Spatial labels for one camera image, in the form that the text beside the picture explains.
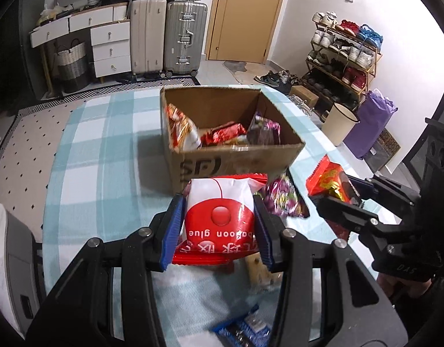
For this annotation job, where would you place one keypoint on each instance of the white dresser with drawers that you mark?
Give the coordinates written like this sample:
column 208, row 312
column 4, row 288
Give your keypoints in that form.
column 110, row 50

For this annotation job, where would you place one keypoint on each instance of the beige suitcase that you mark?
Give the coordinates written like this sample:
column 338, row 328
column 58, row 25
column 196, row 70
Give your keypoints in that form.
column 148, row 36

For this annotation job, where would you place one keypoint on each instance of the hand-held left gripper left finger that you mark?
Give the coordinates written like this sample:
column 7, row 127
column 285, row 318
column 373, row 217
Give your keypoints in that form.
column 173, row 231

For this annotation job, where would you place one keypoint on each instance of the beige floor mat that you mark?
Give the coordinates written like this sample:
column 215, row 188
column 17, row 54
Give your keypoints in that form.
column 240, row 70

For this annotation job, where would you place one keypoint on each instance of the red snack packet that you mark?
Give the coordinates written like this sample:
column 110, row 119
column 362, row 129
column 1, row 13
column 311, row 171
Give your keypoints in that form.
column 222, row 133

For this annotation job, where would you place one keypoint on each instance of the white dotted rug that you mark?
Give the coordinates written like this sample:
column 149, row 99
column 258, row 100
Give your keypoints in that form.
column 30, row 144

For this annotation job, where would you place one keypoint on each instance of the grey white cabinet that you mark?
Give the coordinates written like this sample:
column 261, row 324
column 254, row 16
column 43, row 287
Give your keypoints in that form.
column 15, row 260

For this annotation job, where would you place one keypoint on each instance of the silver suitcase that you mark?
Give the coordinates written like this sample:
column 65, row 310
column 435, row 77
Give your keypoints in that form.
column 184, row 36

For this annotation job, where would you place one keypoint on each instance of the brown cardboard box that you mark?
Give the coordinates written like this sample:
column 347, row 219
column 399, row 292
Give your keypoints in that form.
column 243, row 159

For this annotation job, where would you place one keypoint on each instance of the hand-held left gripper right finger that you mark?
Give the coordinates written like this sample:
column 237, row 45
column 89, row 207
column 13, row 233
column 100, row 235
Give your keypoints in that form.
column 263, row 231

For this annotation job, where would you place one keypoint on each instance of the blue cookie packet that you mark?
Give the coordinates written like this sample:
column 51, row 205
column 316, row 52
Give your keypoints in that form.
column 240, row 332

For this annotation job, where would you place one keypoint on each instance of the clear beige packet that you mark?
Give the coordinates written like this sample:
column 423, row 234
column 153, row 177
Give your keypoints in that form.
column 260, row 269

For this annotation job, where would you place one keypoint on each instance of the white orange noodle snack bag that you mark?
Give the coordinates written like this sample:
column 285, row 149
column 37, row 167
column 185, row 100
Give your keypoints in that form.
column 182, row 126

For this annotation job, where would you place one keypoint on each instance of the small cardboard box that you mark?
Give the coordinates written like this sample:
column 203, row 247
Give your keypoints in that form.
column 305, row 95

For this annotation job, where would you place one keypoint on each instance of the shoe rack with shoes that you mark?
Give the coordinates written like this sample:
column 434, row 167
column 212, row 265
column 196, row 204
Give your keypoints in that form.
column 348, row 54

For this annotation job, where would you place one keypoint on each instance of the brown door mat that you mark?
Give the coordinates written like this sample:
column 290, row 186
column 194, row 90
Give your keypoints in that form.
column 384, row 148

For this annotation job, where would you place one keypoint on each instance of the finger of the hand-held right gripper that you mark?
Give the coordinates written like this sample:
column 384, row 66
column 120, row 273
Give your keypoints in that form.
column 388, row 193
column 348, row 215

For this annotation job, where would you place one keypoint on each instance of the dark sneakers pair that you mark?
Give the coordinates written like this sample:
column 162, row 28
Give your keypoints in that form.
column 276, row 79

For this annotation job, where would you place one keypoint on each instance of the cream waste bin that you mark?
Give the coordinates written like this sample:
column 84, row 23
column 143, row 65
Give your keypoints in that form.
column 337, row 126

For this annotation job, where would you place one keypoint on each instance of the pale plastic bag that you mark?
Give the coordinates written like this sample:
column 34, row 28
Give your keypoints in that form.
column 48, row 13

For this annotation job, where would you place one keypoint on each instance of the wooden door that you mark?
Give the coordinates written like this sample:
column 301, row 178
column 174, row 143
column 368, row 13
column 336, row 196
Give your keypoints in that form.
column 247, row 18

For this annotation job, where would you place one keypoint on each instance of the black striped mat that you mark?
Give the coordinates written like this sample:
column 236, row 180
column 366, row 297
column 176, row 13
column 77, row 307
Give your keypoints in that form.
column 135, row 85

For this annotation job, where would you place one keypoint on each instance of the woven laundry basket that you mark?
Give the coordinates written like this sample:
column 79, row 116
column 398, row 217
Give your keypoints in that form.
column 72, row 68

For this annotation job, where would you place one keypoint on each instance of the purple bag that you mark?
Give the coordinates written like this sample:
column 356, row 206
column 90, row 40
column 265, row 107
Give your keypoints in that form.
column 370, row 126

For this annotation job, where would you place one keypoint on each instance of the red and white packet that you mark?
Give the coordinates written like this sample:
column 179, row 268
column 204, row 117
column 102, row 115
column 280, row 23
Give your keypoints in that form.
column 218, row 202

